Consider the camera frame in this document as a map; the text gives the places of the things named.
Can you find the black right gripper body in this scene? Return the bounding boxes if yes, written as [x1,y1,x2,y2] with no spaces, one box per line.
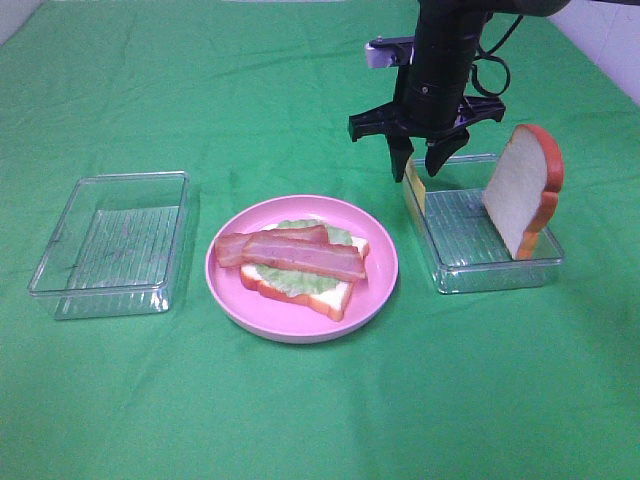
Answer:
[348,95,506,142]

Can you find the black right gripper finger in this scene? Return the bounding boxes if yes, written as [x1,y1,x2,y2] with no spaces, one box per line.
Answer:
[387,135,414,182]
[425,128,470,177]

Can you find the yellow cheese slice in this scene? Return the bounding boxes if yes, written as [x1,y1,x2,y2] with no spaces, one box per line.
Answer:
[404,157,427,216]

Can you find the bread slice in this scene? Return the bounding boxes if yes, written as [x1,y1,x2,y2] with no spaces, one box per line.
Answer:
[482,124,565,260]
[240,233,369,321]

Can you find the bacon strip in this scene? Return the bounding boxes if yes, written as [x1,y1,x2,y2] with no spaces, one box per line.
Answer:
[214,225,329,267]
[241,233,367,282]

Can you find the green lettuce leaf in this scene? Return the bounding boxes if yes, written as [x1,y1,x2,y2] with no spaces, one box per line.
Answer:
[242,219,363,297]

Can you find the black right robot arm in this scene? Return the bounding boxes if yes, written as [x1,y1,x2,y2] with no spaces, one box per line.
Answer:
[348,1,566,181]

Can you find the right clear plastic tray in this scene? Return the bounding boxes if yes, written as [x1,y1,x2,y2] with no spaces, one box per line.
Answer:
[403,153,564,294]

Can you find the clear plastic tray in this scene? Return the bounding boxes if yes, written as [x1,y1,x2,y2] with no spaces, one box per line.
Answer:
[28,171,190,320]
[403,153,564,294]

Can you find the pink round plate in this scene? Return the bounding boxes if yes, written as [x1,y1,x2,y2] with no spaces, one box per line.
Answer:
[205,195,399,344]

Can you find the left clear plastic tray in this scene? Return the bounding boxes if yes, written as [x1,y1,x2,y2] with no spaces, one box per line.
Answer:
[28,171,190,320]

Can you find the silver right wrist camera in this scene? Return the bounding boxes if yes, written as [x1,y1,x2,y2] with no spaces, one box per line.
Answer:
[364,36,414,68]

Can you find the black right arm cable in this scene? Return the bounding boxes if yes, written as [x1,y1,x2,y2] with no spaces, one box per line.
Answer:
[469,14,525,98]

